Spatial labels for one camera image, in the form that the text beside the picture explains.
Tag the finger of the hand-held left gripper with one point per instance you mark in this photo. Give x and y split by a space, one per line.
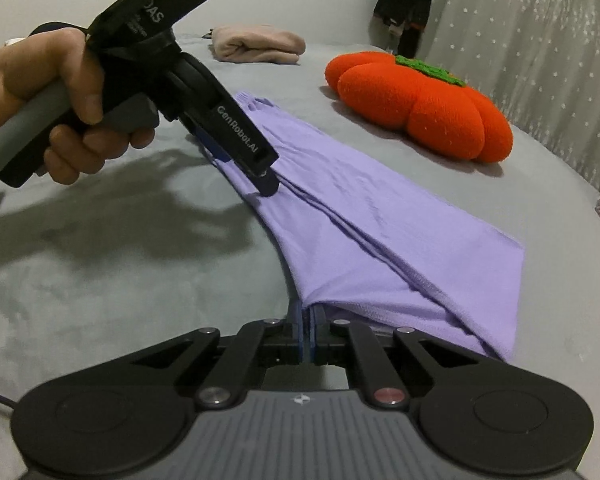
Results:
214 147
267 185

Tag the small dark object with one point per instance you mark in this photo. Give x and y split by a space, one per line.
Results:
208 35

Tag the grey star-print curtain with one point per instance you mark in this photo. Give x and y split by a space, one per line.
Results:
540 50

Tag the purple pants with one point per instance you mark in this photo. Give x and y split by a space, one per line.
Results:
360 210

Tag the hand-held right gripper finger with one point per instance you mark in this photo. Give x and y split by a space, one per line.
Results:
310 342
302 342

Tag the black hanging garment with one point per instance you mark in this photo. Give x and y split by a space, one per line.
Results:
405 0

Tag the person's left hand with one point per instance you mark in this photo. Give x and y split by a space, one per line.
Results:
30 70

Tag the folded beige cloth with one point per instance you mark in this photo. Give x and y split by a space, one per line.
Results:
260 45

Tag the orange pumpkin cushion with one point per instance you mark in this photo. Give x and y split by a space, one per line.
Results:
430 105

